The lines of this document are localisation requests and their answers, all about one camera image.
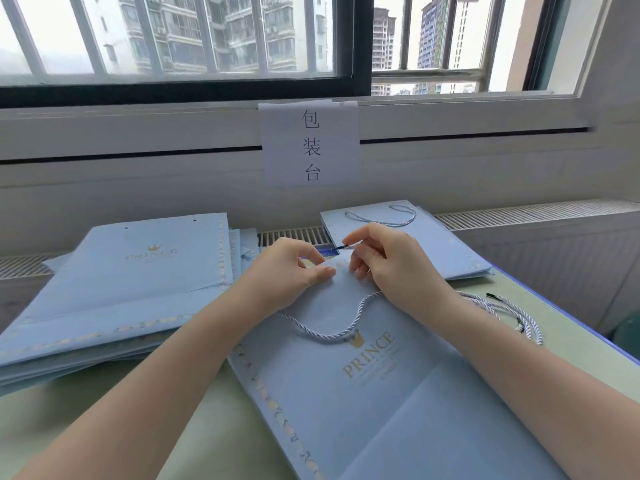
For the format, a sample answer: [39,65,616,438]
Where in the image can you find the person's left hand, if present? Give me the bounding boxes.
[238,237,337,321]

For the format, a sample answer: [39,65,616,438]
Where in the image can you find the person's right hand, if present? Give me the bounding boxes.
[344,222,454,324]

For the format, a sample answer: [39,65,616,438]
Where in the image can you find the twisted white-blue cord handle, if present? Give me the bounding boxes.
[276,243,387,344]

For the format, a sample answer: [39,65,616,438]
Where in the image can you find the blue paper gift bag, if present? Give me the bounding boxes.
[226,259,568,480]

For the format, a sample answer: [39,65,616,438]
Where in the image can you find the person's right forearm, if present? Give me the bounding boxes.
[400,294,640,478]

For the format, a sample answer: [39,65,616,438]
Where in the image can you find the person's left forearm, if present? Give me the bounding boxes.
[12,287,273,480]

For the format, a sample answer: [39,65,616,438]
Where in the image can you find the stack of blue paper bags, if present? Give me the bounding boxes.
[0,212,262,396]
[319,199,497,282]

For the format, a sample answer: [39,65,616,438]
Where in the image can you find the white paper sign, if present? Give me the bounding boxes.
[258,100,362,188]

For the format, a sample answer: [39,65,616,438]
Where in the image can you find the white radiator vent grille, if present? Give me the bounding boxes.
[0,199,640,281]

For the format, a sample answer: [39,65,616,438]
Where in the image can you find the white window security bars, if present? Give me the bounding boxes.
[372,0,507,94]

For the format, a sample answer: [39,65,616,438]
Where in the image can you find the high-rise buildings outside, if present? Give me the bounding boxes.
[100,0,481,95]

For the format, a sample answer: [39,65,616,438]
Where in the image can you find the twisted cord handle loop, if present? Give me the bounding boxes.
[344,203,418,229]

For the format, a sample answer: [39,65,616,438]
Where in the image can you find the loose twisted white cord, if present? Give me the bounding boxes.
[457,291,544,346]
[485,292,531,335]

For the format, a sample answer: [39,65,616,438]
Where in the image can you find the black window frame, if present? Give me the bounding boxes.
[0,0,375,109]

